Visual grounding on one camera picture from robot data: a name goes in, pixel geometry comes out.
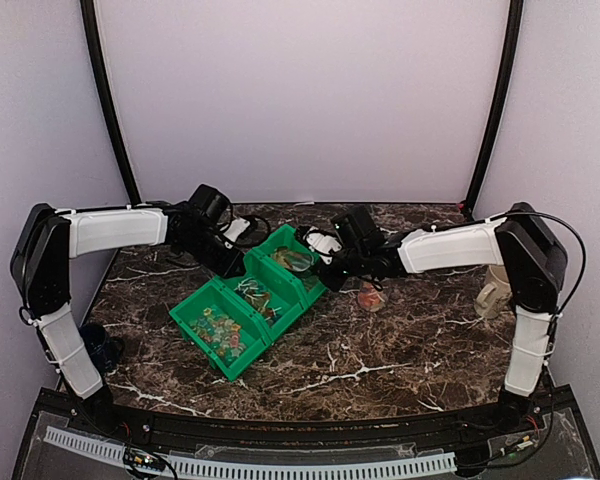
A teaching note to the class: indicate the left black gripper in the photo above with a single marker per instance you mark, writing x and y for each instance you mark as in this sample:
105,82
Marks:
236,257

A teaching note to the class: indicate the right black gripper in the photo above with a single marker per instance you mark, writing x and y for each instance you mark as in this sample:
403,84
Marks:
333,283

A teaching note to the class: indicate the clear glass jar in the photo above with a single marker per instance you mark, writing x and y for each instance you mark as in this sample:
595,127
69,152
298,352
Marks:
369,298

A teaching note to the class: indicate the metal scoop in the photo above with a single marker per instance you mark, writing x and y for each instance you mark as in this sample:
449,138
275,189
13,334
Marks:
295,262

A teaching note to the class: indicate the green bin end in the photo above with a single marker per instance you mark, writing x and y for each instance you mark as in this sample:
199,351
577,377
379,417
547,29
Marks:
310,288

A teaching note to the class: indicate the green bin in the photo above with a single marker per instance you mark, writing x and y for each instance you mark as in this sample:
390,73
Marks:
272,298
220,323

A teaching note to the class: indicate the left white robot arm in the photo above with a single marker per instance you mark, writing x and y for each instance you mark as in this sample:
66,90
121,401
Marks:
51,238

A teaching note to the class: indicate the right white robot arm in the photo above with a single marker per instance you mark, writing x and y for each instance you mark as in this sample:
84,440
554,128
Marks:
518,240

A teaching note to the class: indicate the beige ceramic mug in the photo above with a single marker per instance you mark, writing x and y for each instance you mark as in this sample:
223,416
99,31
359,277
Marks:
495,293

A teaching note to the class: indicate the dark blue mug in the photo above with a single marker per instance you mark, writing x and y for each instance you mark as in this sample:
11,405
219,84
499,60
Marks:
104,350

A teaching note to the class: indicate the small green circuit board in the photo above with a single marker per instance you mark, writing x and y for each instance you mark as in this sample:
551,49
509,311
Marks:
142,461

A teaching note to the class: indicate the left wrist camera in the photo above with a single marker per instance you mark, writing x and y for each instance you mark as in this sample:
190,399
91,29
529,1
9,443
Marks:
209,203

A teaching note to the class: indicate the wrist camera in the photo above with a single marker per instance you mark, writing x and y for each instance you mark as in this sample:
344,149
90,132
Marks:
357,230
209,203

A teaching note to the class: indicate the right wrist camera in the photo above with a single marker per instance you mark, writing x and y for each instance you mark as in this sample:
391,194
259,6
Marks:
357,230

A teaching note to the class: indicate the black front rail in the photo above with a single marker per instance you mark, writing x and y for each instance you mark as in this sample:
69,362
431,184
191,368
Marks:
463,428

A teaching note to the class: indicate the white slotted cable duct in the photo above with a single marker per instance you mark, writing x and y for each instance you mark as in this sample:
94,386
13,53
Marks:
183,467

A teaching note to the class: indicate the left black frame post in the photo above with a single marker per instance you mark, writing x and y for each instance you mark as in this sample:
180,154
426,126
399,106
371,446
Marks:
108,109

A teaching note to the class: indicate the black frame post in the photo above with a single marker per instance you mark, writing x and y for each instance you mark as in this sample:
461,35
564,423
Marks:
108,109
498,102

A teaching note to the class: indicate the right black frame post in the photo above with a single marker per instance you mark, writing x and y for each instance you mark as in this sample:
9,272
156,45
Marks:
498,102

